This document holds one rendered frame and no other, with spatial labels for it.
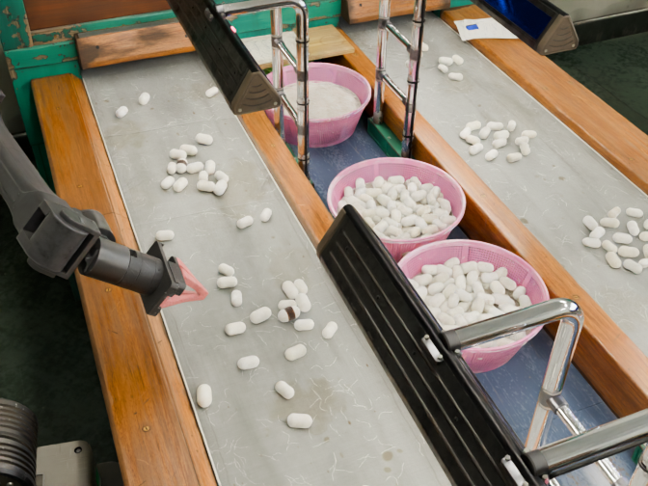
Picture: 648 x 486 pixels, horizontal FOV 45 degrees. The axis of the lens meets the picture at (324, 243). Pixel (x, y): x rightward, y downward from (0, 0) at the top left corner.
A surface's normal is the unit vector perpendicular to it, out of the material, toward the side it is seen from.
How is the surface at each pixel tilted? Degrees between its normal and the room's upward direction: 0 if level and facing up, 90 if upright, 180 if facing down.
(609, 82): 0
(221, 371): 0
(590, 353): 90
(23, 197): 44
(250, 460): 0
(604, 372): 90
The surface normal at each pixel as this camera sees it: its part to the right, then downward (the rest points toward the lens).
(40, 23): 0.37, 0.61
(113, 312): 0.01, -0.76
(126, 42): 0.34, 0.26
